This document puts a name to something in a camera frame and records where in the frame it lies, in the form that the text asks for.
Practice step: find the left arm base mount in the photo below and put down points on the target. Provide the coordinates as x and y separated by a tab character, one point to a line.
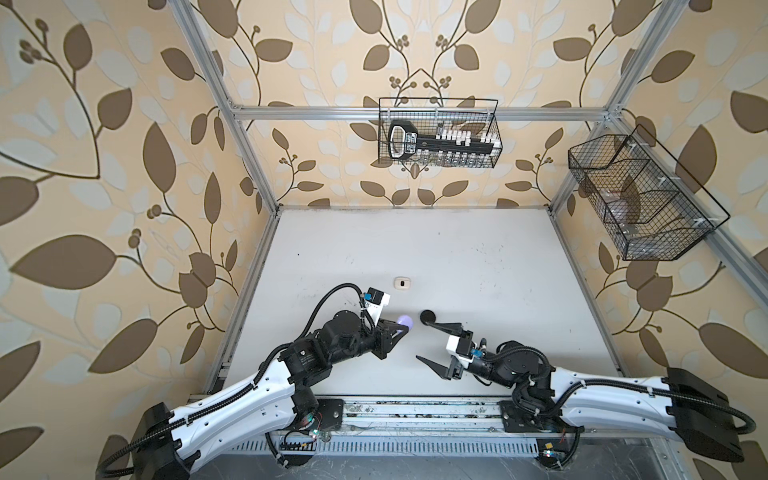
297	443

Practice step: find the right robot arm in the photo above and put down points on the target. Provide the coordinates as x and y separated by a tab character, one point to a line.
678	405

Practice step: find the black wire basket back wall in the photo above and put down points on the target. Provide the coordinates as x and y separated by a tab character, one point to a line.
427	113

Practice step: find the black wire basket wall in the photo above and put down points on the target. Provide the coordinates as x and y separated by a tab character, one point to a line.
652	206
427	113

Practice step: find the black round charging case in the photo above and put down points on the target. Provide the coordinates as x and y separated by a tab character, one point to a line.
427	317

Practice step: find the cream earbud charging case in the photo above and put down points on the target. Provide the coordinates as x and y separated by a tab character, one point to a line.
402	283

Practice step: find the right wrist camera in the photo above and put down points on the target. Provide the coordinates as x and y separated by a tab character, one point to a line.
464	350

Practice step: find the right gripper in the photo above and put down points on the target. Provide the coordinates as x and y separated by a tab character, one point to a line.
455	372

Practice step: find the purple round charging case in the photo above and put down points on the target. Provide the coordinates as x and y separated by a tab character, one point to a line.
406	321

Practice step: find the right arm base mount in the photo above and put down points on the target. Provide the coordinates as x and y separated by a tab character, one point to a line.
555	452

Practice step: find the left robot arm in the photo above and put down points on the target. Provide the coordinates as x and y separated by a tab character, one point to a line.
175	443

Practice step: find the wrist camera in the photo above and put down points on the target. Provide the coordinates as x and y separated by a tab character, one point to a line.
375	301
464	350

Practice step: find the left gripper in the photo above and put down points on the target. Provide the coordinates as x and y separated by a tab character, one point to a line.
384	330

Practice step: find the black wire basket right wall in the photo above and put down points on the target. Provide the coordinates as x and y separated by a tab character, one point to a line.
652	206

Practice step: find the black tool with white parts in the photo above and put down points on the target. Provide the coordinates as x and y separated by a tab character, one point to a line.
404	141

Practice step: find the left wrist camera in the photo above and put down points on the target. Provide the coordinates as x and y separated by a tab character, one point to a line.
375	301

